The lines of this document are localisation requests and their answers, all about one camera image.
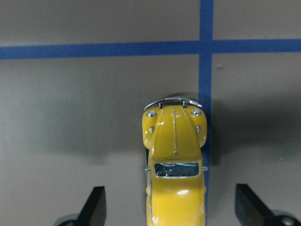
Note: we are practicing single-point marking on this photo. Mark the brown paper table cover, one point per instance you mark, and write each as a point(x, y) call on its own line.
point(75, 76)

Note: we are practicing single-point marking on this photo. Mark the yellow beetle toy car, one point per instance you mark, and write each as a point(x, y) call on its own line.
point(174, 132)

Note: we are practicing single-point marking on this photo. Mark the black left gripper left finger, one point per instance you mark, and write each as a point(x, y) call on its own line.
point(94, 210)

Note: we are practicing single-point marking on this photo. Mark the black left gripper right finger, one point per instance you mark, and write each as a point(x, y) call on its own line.
point(250, 210)

